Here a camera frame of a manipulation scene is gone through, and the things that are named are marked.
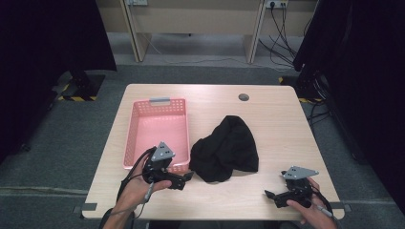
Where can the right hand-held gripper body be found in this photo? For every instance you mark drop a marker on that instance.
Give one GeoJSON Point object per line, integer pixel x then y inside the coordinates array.
{"type": "Point", "coordinates": [297, 191]}

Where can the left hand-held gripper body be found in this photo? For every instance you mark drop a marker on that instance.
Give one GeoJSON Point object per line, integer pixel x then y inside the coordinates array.
{"type": "Point", "coordinates": [157, 168]}

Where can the pink plastic basket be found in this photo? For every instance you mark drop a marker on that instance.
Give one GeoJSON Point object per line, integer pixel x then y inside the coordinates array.
{"type": "Point", "coordinates": [159, 127]}

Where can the black cloth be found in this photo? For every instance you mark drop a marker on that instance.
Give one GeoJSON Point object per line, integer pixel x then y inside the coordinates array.
{"type": "Point", "coordinates": [226, 149]}

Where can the person's right hand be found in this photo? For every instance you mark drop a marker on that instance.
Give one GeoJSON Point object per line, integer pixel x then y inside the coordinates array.
{"type": "Point", "coordinates": [313, 214]}

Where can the person's left hand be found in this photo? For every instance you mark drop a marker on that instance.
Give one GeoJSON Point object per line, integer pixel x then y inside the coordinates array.
{"type": "Point", "coordinates": [137, 191]}

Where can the grey left gripper plug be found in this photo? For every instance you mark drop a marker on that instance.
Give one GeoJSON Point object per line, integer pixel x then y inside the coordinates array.
{"type": "Point", "coordinates": [148, 192]}

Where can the grey gripper plug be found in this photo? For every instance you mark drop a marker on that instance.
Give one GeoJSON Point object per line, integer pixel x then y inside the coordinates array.
{"type": "Point", "coordinates": [324, 211]}
{"type": "Point", "coordinates": [148, 192]}

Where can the grey right gripper plug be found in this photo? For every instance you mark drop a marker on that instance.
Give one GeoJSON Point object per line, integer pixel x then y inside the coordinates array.
{"type": "Point", "coordinates": [324, 211]}

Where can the person's dark clothed leg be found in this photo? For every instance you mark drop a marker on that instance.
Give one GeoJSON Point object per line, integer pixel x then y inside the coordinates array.
{"type": "Point", "coordinates": [103, 222]}

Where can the black stand base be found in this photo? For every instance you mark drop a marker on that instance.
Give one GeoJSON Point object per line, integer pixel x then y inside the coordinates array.
{"type": "Point", "coordinates": [83, 86]}

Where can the black curtain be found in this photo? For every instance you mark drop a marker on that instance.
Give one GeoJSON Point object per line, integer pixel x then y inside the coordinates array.
{"type": "Point", "coordinates": [366, 79]}
{"type": "Point", "coordinates": [44, 63]}

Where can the white power strip with plugs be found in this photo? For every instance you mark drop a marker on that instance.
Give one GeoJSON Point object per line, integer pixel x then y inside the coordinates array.
{"type": "Point", "coordinates": [276, 3]}

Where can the grey table edge bracket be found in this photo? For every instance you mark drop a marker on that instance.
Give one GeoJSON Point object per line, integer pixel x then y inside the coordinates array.
{"type": "Point", "coordinates": [342, 207]}
{"type": "Point", "coordinates": [86, 207]}

